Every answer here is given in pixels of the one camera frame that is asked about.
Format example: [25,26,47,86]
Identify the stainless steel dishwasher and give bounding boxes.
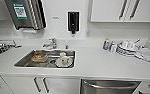
[80,78,142,94]

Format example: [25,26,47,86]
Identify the blue-label dish soap bottle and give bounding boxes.
[102,37,112,52]

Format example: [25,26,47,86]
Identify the stack of white plates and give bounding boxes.
[115,39,142,57]

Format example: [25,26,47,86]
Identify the chrome sink faucet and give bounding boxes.
[41,37,58,51]

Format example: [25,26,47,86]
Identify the black wall soap dispenser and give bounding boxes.
[67,10,81,35]

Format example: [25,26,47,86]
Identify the white mug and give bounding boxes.
[55,51,74,68]

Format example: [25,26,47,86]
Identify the steel paper towel dispenser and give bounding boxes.
[3,0,47,32]

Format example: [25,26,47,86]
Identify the steel sink basin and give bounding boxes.
[13,49,77,70]

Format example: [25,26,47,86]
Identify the orange bowl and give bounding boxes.
[31,52,47,64]

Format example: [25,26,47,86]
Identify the white two-door base cabinet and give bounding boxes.
[0,75,82,94]

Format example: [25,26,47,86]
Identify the dish drying rack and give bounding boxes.
[0,39,22,60]

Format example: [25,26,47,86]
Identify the small chrome sink knob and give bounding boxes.
[64,43,70,50]

